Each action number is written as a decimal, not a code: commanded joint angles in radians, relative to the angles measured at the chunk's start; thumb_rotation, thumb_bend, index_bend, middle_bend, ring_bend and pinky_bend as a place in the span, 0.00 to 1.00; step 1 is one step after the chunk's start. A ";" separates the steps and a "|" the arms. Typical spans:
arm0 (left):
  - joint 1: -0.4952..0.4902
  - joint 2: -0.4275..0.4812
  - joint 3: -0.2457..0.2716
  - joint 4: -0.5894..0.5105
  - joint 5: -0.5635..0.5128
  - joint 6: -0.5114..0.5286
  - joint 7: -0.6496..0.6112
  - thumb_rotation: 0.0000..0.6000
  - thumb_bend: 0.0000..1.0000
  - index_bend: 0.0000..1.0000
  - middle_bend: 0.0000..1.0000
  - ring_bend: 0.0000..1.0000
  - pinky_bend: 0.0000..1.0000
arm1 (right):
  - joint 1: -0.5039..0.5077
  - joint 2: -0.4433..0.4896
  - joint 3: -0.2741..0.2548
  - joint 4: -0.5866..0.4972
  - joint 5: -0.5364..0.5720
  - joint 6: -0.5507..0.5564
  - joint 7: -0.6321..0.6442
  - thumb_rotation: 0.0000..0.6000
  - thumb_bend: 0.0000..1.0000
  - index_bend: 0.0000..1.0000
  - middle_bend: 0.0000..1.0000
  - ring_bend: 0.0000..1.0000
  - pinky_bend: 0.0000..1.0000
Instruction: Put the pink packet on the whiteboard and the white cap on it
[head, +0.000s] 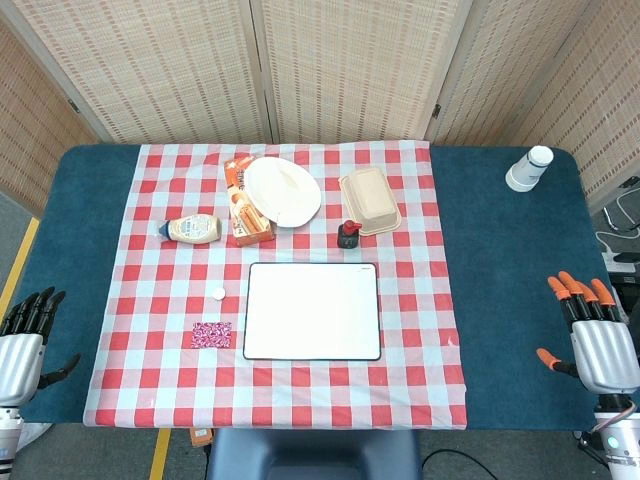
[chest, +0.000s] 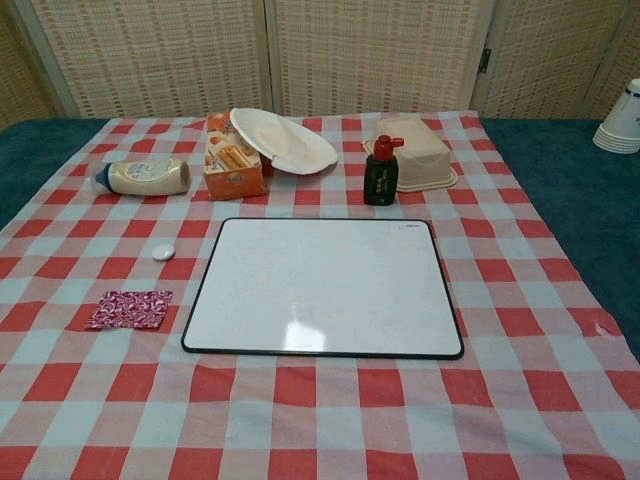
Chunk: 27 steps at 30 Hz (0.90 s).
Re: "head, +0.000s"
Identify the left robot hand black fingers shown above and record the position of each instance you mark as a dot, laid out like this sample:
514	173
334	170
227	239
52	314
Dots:
20	357

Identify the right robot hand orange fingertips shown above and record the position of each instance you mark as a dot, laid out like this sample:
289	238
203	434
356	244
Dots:
605	350

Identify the pink patterned packet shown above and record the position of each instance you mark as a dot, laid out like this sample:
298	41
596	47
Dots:
212	335

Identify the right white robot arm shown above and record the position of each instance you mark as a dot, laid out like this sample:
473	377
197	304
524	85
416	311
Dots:
617	440

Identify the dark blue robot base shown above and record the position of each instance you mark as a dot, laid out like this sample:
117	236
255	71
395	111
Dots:
310	455

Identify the white power strip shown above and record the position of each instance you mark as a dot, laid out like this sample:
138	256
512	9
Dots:
617	260

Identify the dark blue table cover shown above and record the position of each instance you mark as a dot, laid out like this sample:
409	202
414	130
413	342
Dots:
500	250

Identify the red white checkered tablecloth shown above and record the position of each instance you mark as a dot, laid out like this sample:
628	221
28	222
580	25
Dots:
165	280

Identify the small orange box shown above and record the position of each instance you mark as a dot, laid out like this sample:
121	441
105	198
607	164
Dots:
201	437

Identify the mayonnaise squeeze bottle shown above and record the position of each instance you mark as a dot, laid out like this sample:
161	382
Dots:
192	229

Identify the black screen hinge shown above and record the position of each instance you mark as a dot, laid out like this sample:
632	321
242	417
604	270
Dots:
436	111
74	106

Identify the orange snack box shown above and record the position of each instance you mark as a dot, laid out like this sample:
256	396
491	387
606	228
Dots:
247	222

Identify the beige takeaway food container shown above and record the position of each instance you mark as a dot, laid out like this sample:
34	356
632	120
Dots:
370	197

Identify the black ink bottle red cap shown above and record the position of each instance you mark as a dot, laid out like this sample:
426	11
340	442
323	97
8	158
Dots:
347	239

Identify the white cutting board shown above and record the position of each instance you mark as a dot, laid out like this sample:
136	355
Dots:
310	310

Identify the white paper plate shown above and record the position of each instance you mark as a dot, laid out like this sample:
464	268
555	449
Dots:
282	192

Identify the woven bamboo folding screen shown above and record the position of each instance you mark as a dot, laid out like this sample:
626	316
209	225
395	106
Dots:
175	65

